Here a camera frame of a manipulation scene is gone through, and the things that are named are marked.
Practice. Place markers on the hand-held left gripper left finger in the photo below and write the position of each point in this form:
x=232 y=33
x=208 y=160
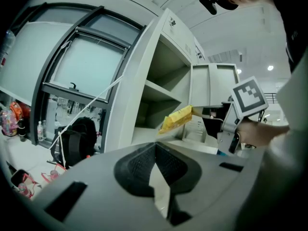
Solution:
x=101 y=177

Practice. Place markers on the black head-worn camera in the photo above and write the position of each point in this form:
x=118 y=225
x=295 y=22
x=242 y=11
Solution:
x=209 y=2

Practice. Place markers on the orange bag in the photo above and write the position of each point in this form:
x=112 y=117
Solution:
x=19 y=109

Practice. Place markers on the person's right forearm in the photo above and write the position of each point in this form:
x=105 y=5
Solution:
x=281 y=133

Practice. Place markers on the clear water bottle red label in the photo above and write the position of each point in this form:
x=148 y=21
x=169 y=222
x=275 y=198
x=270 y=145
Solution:
x=40 y=131

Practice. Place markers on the large clear water bottle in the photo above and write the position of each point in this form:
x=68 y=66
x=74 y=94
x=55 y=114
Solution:
x=6 y=47

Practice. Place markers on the person's right hand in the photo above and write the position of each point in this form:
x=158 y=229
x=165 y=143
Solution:
x=255 y=132

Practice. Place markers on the dark grey window frame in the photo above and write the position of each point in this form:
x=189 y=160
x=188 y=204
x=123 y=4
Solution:
x=45 y=80

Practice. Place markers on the black flask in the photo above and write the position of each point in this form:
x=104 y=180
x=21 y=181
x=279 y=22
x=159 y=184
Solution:
x=22 y=130

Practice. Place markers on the yellow snack packet item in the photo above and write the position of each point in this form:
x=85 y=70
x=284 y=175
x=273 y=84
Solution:
x=176 y=119

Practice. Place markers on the grey locker door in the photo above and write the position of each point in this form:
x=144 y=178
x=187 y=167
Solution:
x=211 y=85

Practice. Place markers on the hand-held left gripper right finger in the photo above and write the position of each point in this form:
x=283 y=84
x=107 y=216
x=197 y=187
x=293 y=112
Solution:
x=211 y=177

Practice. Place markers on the grey metal locker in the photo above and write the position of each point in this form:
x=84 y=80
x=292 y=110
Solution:
x=134 y=80

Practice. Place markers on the round ceiling light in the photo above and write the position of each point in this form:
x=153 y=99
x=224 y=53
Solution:
x=270 y=68
x=239 y=70

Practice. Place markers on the black metal railing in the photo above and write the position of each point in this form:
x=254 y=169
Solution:
x=270 y=98

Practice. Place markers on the pink drink bottle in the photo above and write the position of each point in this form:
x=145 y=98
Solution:
x=54 y=174
x=24 y=189

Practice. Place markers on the person's torso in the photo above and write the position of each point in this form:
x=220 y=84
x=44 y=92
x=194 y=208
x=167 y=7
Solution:
x=296 y=119

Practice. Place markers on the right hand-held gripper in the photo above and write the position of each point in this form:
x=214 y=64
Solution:
x=249 y=96

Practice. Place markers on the black backpack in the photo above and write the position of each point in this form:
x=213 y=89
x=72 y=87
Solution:
x=77 y=141

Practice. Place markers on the colourful patterned bag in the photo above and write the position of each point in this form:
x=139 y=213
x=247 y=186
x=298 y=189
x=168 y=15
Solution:
x=8 y=123

